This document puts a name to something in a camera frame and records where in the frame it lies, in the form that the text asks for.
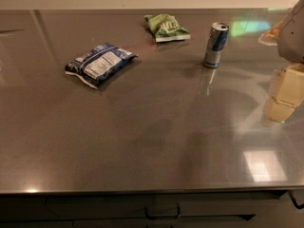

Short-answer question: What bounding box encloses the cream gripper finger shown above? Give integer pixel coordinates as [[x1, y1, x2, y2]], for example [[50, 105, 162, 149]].
[[263, 63, 304, 123]]

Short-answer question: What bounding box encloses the silver blue drink can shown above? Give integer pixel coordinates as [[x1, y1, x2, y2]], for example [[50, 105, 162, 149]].
[[203, 22, 229, 68]]

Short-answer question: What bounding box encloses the blue chip bag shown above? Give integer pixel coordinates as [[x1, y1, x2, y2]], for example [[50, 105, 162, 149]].
[[65, 43, 137, 89]]

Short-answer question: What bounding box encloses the green chip bag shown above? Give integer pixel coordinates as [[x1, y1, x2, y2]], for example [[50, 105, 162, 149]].
[[144, 14, 191, 43]]

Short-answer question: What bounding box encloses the orange snack bag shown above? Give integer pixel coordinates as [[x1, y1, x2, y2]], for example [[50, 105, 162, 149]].
[[258, 22, 282, 46]]

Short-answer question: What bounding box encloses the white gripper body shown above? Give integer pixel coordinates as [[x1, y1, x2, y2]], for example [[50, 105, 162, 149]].
[[277, 0, 304, 63]]

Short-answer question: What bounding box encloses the black side drawer handle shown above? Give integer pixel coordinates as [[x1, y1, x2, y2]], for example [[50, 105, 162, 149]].
[[288, 189, 304, 211]]

